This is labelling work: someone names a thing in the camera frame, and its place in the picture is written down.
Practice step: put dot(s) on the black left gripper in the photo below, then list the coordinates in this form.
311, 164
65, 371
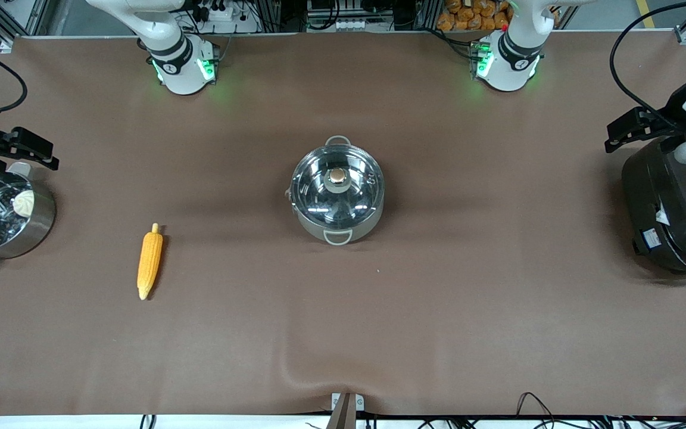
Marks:
672, 112

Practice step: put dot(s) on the yellow corn cob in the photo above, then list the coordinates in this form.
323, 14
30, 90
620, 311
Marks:
150, 262

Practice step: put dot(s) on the glass pot lid with knob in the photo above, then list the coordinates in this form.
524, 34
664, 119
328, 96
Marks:
337, 189

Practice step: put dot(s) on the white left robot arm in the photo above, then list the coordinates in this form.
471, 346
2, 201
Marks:
510, 67

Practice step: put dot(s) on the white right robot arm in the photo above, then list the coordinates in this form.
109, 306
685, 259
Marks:
181, 67

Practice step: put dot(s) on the steel steamer pot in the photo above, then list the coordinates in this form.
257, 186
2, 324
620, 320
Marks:
33, 229

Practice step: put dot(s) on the white steamed bun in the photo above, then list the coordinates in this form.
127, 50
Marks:
24, 204

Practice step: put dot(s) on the black rice cooker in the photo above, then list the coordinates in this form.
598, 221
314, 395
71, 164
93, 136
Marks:
664, 214

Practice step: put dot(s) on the orange snack bags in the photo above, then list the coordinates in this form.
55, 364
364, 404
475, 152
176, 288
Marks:
474, 16

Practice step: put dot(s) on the white power strip with plugs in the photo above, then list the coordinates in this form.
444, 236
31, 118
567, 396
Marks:
220, 13

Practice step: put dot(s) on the small white power strip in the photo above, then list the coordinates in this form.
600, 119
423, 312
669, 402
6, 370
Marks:
349, 25

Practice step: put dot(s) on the large table cover mat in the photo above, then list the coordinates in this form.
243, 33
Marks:
343, 333

